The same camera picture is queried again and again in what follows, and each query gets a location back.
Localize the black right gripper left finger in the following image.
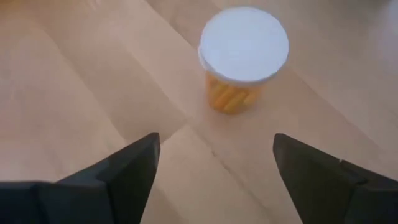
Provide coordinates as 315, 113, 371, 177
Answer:
0, 132, 161, 224

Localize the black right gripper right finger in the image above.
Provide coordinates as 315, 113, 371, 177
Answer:
272, 133, 398, 224

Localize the orange pill bottle white cap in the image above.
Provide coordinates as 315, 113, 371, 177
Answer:
197, 6, 290, 115

